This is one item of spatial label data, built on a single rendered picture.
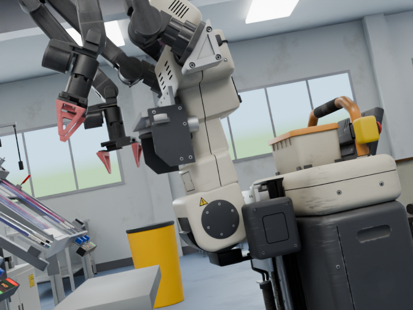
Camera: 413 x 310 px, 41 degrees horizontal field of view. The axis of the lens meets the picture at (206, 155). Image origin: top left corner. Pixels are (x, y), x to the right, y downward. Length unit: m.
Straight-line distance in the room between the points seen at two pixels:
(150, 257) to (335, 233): 3.20
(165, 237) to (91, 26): 3.29
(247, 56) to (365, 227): 7.50
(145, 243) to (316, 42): 5.47
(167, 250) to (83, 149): 4.35
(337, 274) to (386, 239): 0.16
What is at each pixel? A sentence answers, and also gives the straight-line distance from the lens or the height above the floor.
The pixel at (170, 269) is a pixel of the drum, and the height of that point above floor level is 0.27.
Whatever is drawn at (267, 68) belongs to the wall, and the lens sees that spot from 8.86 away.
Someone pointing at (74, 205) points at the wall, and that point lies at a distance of 8.65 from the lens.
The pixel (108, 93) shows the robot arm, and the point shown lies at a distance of 1.79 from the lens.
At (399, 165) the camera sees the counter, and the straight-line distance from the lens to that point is 6.53.
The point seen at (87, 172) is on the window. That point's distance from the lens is 8.61.
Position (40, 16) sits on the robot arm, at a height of 1.44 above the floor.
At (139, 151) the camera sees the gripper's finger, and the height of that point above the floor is 0.98.
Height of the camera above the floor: 0.79
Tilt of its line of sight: 4 degrees up
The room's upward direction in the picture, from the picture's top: 11 degrees counter-clockwise
